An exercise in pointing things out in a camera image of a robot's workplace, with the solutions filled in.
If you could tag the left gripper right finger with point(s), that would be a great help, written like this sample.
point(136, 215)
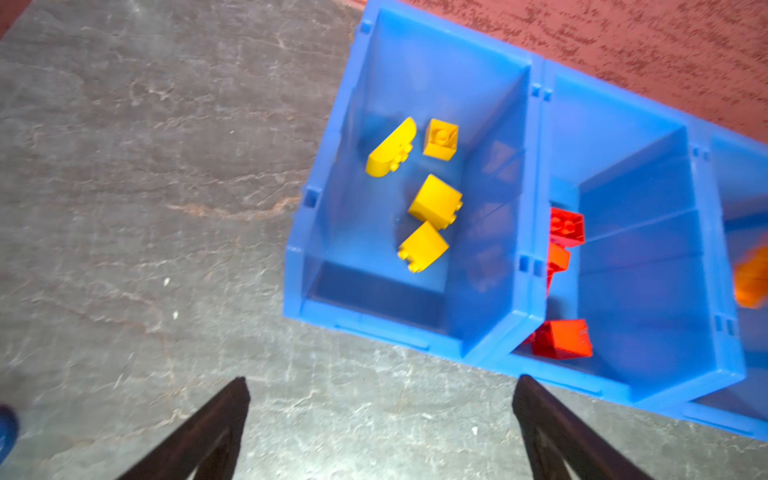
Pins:
point(559, 444)

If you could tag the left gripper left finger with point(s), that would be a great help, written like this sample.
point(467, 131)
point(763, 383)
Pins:
point(206, 445)

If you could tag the red arched brick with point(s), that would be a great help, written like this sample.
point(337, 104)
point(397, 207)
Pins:
point(561, 340)

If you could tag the red square brick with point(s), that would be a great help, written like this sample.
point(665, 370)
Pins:
point(558, 261)

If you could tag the orange diagonal brick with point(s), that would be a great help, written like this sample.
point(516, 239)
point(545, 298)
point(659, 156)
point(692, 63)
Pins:
point(750, 279)

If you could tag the blue three-compartment bin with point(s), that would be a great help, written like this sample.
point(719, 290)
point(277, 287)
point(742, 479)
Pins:
point(670, 202)

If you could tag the blue object under arm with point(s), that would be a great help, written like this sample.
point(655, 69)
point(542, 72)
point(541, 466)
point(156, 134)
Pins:
point(9, 431)

